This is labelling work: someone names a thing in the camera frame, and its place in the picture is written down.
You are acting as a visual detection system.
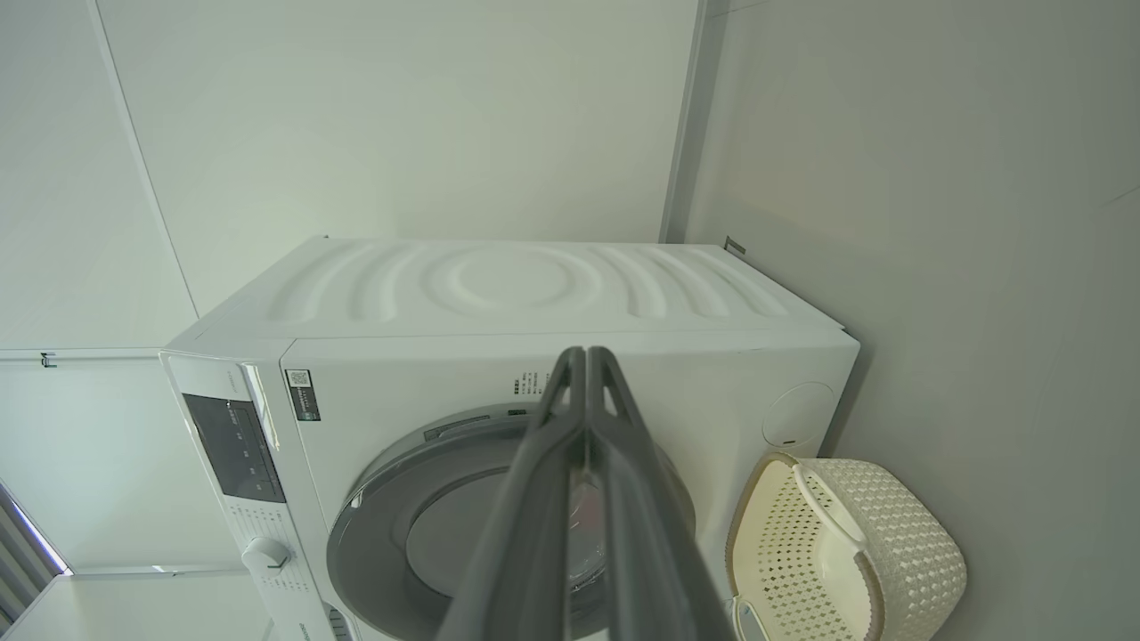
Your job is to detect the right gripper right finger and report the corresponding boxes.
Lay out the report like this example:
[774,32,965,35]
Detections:
[588,346,737,641]

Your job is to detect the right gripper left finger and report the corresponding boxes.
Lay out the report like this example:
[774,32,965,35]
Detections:
[436,347,589,641]

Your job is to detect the washing machine glass door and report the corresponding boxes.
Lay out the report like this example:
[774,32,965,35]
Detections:
[326,402,697,641]

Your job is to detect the cream perforated laundry basket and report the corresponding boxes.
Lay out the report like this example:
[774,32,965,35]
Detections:
[726,452,968,641]

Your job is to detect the white front-load washing machine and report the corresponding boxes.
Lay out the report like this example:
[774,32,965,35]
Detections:
[160,236,861,641]

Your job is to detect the black QR code sticker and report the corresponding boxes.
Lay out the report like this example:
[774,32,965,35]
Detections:
[285,369,322,423]

